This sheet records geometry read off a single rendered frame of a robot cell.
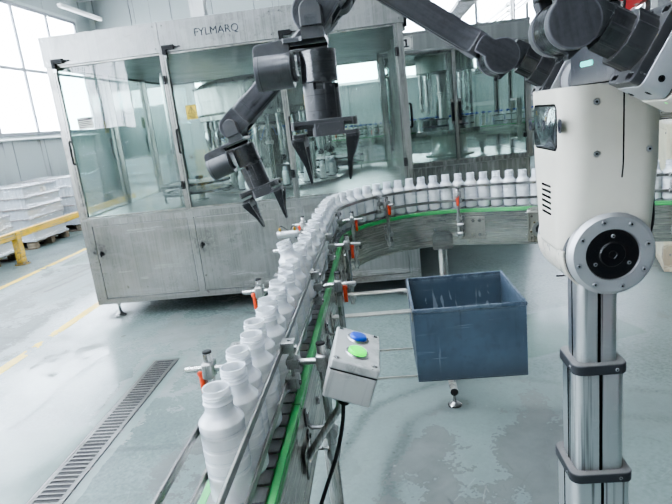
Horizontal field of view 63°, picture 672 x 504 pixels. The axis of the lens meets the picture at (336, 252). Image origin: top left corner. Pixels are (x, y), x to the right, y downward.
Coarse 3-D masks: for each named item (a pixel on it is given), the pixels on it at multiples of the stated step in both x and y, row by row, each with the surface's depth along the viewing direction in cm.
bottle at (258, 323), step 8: (248, 320) 96; (256, 320) 97; (248, 328) 93; (256, 328) 93; (264, 328) 94; (264, 336) 95; (272, 344) 95; (272, 352) 95; (280, 384) 98; (280, 392) 97
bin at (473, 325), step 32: (416, 288) 183; (448, 288) 182; (480, 288) 181; (512, 288) 164; (416, 320) 154; (448, 320) 153; (480, 320) 152; (512, 320) 152; (416, 352) 156; (448, 352) 155; (480, 352) 155; (512, 352) 154
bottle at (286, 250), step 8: (288, 240) 139; (280, 248) 139; (288, 248) 139; (288, 256) 139; (296, 256) 139; (280, 264) 140; (304, 264) 141; (304, 272) 140; (312, 288) 141; (312, 296) 141
